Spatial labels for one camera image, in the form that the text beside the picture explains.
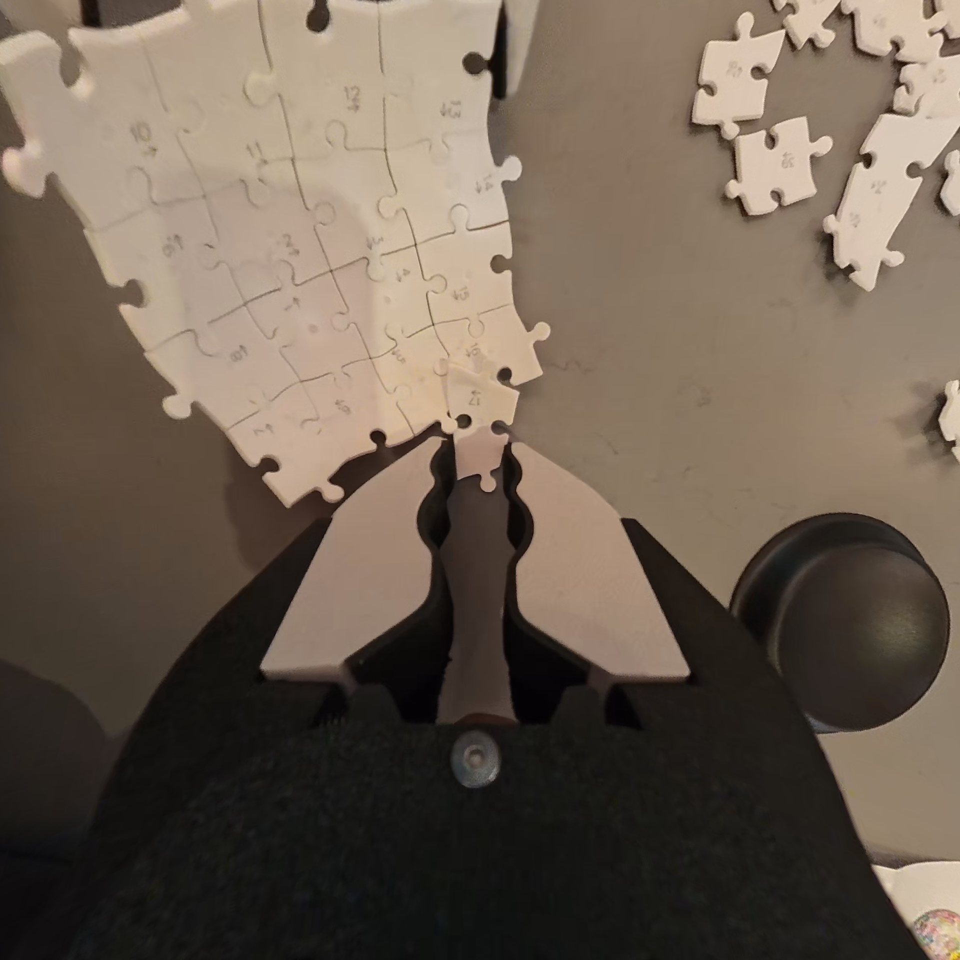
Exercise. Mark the pile of white puzzle pieces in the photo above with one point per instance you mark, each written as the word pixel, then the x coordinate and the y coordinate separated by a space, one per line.
pixel 870 195

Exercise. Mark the assembled curved puzzle ball section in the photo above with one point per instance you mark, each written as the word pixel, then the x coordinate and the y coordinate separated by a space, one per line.
pixel 300 225

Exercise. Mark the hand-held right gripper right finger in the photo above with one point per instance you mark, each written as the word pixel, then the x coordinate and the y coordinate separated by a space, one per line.
pixel 600 592

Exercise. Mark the single white puzzle piece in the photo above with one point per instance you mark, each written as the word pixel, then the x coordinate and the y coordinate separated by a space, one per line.
pixel 480 405

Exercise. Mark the black round puzzle stand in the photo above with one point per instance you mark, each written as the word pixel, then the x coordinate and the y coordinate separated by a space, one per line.
pixel 847 630

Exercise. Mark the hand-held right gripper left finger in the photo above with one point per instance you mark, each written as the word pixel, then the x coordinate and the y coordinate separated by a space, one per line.
pixel 352 592

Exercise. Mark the person's dark trousers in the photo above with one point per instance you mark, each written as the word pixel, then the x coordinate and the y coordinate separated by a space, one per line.
pixel 45 787

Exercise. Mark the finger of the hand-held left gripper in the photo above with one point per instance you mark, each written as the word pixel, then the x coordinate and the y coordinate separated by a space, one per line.
pixel 517 45

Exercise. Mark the white paper instruction sheet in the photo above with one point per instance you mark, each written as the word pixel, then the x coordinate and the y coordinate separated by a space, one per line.
pixel 922 892

